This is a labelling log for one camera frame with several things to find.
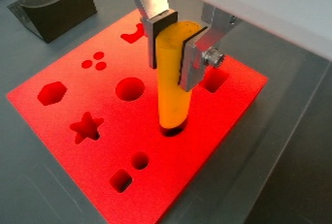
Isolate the red shape sorter block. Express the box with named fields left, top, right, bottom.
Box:
left=9, top=12, right=268, bottom=224

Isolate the yellow oval peg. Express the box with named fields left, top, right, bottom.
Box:
left=156, top=20, right=201, bottom=129

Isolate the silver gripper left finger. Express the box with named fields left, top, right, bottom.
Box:
left=134, top=0, right=179, bottom=69

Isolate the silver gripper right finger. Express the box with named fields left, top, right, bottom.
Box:
left=179, top=3, right=242, bottom=92

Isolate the black curved holder stand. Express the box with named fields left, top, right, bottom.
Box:
left=9, top=0, right=98, bottom=44

